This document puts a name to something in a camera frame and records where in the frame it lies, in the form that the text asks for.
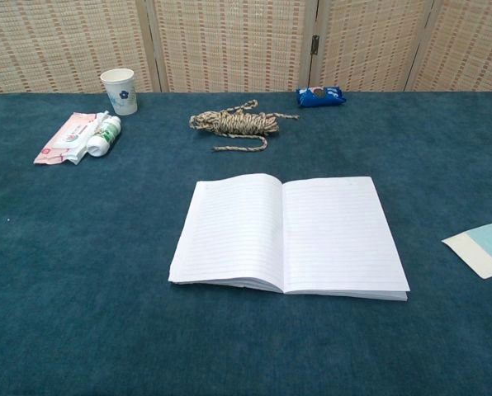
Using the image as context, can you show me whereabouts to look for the white lined notebook orange cover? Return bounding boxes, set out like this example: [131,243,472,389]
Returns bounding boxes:
[168,172,411,303]

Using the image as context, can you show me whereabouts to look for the cream teal bookmark pink tassel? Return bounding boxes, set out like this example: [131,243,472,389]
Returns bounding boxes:
[441,217,492,280]

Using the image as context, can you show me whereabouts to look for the blue cookie packet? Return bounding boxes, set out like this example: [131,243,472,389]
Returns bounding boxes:
[296,85,348,109]

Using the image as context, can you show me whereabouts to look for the small white bottle green label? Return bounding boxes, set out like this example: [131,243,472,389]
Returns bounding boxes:
[86,111,122,158]

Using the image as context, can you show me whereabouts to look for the teal blue tablecloth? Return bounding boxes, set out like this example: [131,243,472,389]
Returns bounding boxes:
[0,90,492,396]

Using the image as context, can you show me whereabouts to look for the woven bamboo folding screen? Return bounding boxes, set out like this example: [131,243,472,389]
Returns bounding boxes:
[0,0,492,100]

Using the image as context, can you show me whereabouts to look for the white paper cup blue flower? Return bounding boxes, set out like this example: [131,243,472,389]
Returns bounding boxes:
[100,68,139,116]

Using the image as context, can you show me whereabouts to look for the pink wet wipes pack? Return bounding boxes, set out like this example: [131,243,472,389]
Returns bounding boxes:
[33,111,106,166]

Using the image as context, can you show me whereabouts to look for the beige braided rope bundle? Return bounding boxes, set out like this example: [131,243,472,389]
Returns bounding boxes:
[188,99,300,153]

